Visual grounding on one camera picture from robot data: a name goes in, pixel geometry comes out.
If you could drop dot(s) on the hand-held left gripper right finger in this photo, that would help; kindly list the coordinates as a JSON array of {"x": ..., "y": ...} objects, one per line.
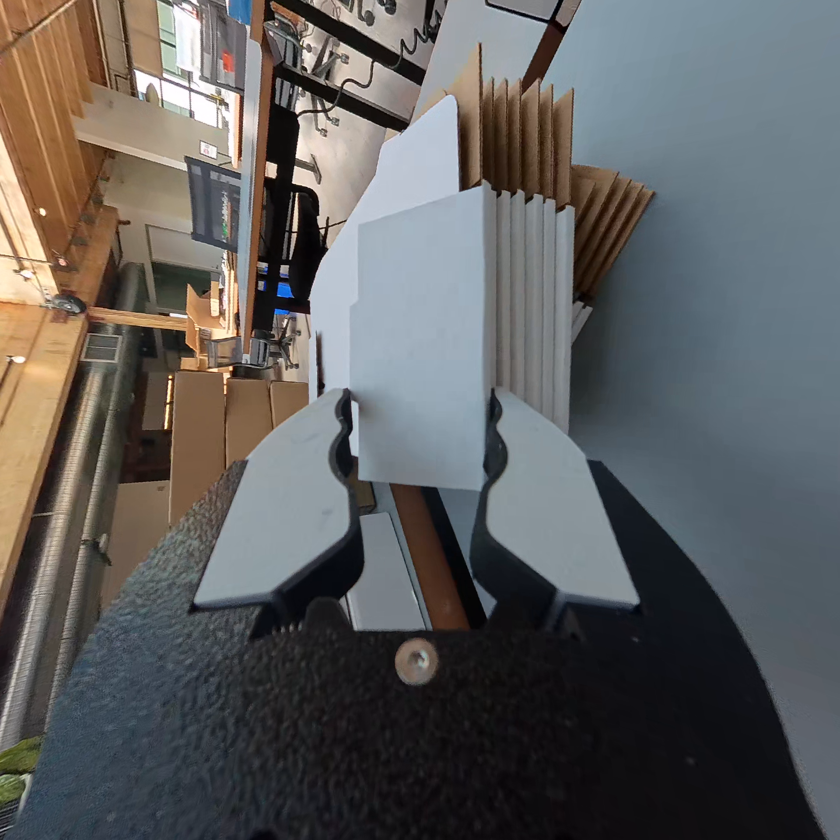
[{"x": 558, "y": 512}]

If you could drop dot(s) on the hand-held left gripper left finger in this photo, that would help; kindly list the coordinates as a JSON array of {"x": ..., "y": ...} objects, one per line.
[{"x": 282, "y": 512}]

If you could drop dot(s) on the white cardboard box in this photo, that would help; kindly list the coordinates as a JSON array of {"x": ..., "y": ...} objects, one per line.
[
  {"x": 394, "y": 184},
  {"x": 420, "y": 328}
]

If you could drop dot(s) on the tall brown cardboard box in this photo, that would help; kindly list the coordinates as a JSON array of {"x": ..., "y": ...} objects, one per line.
[
  {"x": 197, "y": 446},
  {"x": 248, "y": 420},
  {"x": 287, "y": 401}
]

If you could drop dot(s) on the small open brown box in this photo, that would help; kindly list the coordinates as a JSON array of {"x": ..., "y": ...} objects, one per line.
[{"x": 200, "y": 315}]

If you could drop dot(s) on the stack of flat cardboard sheets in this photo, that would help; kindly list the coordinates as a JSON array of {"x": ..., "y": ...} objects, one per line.
[{"x": 535, "y": 295}]

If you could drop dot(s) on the white vent grille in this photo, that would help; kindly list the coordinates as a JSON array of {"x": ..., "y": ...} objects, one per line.
[{"x": 100, "y": 346}]

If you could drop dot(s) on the black office chair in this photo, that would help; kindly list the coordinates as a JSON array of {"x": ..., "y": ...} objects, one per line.
[{"x": 298, "y": 243}]

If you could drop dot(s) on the dark monitor screen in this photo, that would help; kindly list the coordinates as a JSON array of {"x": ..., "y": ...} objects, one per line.
[{"x": 213, "y": 203}]

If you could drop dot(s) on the long white-topped desk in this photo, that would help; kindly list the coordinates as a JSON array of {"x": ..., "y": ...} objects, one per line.
[{"x": 253, "y": 197}]

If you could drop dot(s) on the silver ventilation duct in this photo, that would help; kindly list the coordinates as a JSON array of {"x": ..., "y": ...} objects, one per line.
[{"x": 72, "y": 499}]

